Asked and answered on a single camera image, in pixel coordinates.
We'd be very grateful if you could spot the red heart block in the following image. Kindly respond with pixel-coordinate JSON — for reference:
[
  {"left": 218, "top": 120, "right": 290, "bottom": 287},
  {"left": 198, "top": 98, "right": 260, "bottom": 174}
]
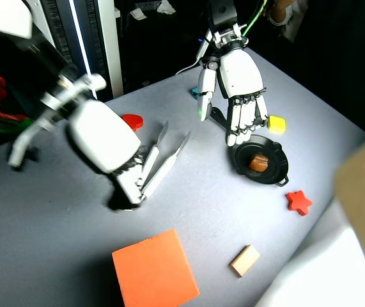
[{"left": 121, "top": 114, "right": 144, "bottom": 132}]

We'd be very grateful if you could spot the yellow block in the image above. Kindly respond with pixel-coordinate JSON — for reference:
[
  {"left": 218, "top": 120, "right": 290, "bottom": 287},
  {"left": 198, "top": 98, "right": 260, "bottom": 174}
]
[{"left": 267, "top": 115, "right": 287, "bottom": 134}]

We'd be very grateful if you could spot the white equipment rack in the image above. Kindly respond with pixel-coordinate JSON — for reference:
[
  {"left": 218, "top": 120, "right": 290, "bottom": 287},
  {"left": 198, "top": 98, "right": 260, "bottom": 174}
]
[{"left": 22, "top": 0, "right": 124, "bottom": 98}]

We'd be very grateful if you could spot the white paper tag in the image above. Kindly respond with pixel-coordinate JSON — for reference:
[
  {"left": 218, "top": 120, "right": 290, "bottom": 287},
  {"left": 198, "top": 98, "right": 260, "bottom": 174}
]
[{"left": 129, "top": 8, "right": 148, "bottom": 22}]

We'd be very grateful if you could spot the brown food piece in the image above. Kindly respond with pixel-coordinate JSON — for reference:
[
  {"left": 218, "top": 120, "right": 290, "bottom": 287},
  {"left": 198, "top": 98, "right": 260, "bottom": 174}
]
[{"left": 249, "top": 153, "right": 270, "bottom": 173}]

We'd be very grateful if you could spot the grey table cover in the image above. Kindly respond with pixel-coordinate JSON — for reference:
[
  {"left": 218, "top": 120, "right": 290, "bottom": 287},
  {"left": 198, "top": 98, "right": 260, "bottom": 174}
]
[{"left": 0, "top": 47, "right": 365, "bottom": 307}]

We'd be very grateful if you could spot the black frying pan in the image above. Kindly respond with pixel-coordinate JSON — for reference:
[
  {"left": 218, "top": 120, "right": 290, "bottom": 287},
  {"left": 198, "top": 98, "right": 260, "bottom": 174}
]
[{"left": 210, "top": 107, "right": 290, "bottom": 187}]

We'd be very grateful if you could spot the crumpled white paper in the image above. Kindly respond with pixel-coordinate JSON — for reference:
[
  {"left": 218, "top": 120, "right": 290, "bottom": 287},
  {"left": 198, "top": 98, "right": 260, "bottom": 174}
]
[{"left": 155, "top": 0, "right": 177, "bottom": 15}]

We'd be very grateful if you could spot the red star block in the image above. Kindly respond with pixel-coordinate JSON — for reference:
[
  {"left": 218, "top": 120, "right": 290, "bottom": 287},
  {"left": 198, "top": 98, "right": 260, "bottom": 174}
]
[{"left": 285, "top": 189, "right": 314, "bottom": 217}]

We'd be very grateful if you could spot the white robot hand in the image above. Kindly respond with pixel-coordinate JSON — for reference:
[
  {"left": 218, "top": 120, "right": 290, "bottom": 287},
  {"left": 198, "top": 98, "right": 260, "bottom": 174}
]
[
  {"left": 196, "top": 49, "right": 270, "bottom": 148},
  {"left": 66, "top": 98, "right": 148, "bottom": 209}
]

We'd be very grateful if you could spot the tan wooden block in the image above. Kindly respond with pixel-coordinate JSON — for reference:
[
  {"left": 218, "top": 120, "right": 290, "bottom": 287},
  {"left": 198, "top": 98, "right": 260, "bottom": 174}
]
[{"left": 229, "top": 244, "right": 261, "bottom": 278}]

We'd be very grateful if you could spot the large orange block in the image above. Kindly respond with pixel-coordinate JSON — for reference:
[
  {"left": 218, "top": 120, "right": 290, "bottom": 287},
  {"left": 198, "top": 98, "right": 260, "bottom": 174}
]
[{"left": 111, "top": 228, "right": 201, "bottom": 307}]

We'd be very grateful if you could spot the white adapter cable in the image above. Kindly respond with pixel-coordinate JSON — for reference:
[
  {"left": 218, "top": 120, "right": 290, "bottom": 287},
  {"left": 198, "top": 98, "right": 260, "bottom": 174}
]
[{"left": 176, "top": 30, "right": 214, "bottom": 75}]

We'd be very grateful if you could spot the person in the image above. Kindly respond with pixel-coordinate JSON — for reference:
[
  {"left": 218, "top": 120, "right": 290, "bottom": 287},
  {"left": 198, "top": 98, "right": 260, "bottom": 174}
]
[{"left": 267, "top": 0, "right": 309, "bottom": 42}]

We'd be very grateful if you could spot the thin green cable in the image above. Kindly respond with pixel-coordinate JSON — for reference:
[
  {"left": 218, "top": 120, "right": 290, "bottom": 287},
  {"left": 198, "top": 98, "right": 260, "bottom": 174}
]
[{"left": 242, "top": 0, "right": 269, "bottom": 36}]

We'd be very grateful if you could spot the white cloth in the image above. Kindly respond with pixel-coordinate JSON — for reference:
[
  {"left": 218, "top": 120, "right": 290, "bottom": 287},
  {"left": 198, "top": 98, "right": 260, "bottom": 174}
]
[{"left": 254, "top": 198, "right": 365, "bottom": 307}]

